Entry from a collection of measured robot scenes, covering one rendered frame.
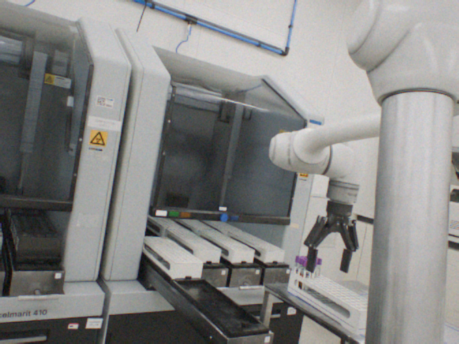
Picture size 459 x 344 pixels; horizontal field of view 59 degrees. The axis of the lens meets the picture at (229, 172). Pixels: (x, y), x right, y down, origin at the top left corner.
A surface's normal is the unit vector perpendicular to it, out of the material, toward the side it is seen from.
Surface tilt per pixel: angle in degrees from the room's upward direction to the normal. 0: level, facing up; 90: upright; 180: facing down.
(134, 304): 90
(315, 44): 90
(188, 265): 90
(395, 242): 83
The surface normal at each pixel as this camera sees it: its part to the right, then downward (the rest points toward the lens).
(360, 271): -0.83, -0.12
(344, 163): 0.07, 0.11
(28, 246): 0.53, 0.14
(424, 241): -0.04, -0.18
